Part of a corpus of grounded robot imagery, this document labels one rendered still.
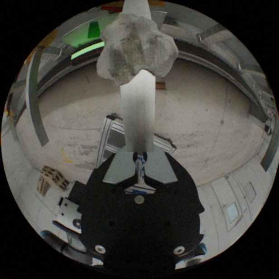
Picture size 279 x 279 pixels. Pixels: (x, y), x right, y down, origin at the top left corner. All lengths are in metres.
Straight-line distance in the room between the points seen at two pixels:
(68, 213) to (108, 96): 0.99
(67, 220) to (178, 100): 1.18
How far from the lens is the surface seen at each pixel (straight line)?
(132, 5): 0.15
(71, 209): 0.31
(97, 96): 1.06
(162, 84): 0.89
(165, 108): 0.99
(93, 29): 0.29
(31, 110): 0.25
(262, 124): 2.53
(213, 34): 0.32
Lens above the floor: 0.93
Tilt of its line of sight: 60 degrees down
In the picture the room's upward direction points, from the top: 180 degrees clockwise
